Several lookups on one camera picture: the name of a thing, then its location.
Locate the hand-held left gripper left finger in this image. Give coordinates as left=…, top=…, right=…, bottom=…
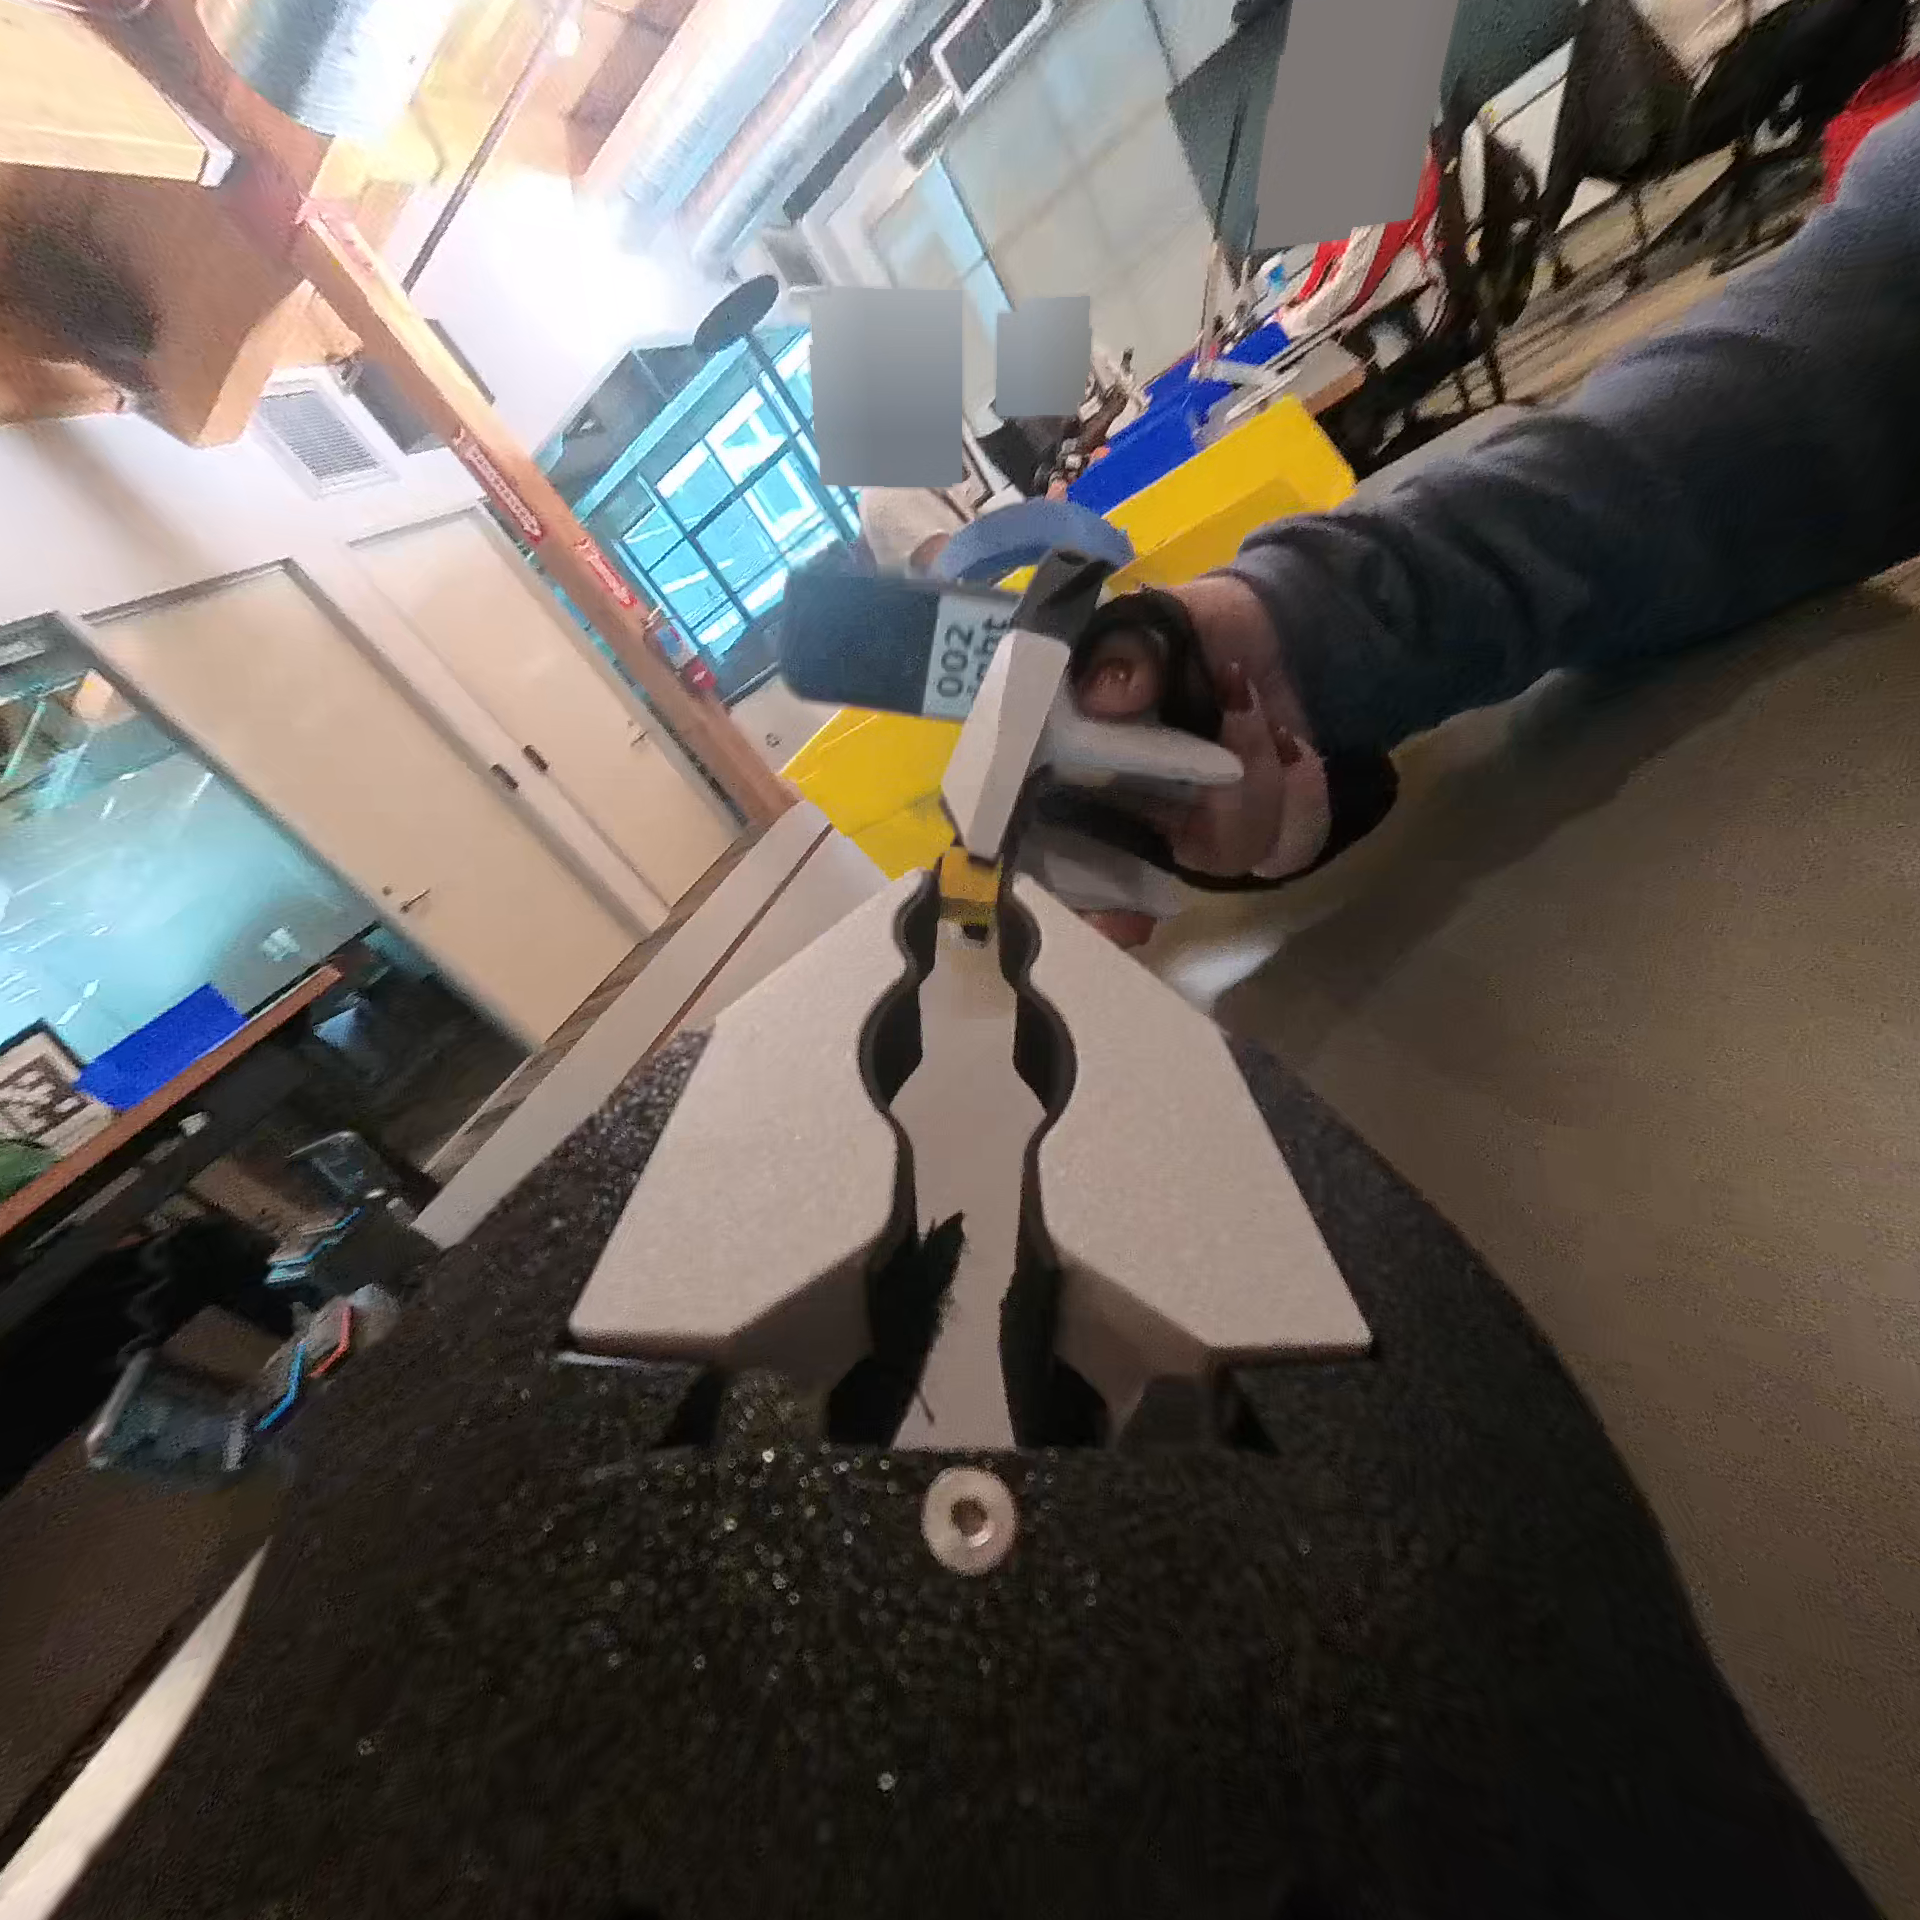
left=568, top=872, right=924, bottom=1374

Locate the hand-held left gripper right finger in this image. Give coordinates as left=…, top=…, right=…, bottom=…
left=996, top=884, right=1377, bottom=1378

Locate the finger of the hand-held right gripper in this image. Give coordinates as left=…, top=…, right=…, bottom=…
left=1008, top=831, right=1192, bottom=950
left=937, top=592, right=1248, bottom=876

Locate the yellow plastic bin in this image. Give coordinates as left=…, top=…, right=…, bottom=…
left=778, top=394, right=1362, bottom=882

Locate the person's right hand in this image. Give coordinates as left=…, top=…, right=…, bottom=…
left=1080, top=575, right=1338, bottom=950

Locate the blue masking tape roll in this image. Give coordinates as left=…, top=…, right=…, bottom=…
left=928, top=499, right=1132, bottom=589

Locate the white door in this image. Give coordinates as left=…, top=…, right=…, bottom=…
left=345, top=499, right=747, bottom=920
left=81, top=560, right=649, bottom=1039

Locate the blue plastic bin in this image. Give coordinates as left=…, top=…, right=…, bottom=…
left=1065, top=320, right=1296, bottom=514
left=72, top=979, right=252, bottom=1115

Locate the black disc on pole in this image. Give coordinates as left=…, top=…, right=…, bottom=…
left=695, top=271, right=785, bottom=356

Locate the small black device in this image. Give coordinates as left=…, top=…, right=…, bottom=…
left=282, top=1130, right=417, bottom=1251

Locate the wood edged desk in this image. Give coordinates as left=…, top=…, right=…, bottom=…
left=0, top=959, right=351, bottom=1251

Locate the black charger case with display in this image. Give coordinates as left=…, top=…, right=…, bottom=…
left=88, top=1293, right=402, bottom=1482

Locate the red white cloth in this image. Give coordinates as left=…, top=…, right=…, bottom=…
left=1272, top=60, right=1920, bottom=326

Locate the black white marker sign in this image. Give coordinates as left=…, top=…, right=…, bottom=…
left=0, top=1018, right=116, bottom=1162

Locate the wooden post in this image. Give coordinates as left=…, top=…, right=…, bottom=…
left=288, top=208, right=800, bottom=823

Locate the black wall speaker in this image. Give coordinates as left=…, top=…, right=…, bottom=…
left=344, top=320, right=500, bottom=454

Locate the silver air duct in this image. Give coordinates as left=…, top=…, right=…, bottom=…
left=576, top=0, right=976, bottom=264

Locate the wall vent grille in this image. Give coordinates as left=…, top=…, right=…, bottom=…
left=252, top=380, right=402, bottom=500

